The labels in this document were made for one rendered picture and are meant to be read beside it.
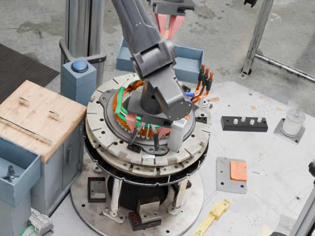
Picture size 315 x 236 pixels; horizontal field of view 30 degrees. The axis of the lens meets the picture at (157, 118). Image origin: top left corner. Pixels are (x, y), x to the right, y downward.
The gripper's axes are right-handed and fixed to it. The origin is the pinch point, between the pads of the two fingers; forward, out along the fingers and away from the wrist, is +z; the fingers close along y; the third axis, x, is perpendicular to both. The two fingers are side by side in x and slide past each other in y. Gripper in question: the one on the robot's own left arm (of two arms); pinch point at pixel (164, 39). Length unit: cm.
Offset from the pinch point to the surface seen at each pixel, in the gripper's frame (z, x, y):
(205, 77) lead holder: 10.1, 4.2, 12.6
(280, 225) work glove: 53, 5, 44
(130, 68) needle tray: 19.8, 33.1, -1.1
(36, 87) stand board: 23.2, 21.2, -27.3
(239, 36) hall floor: 58, 209, 94
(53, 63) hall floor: 76, 183, -18
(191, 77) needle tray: 19.5, 28.8, 16.3
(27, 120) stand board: 27.5, 10.0, -28.9
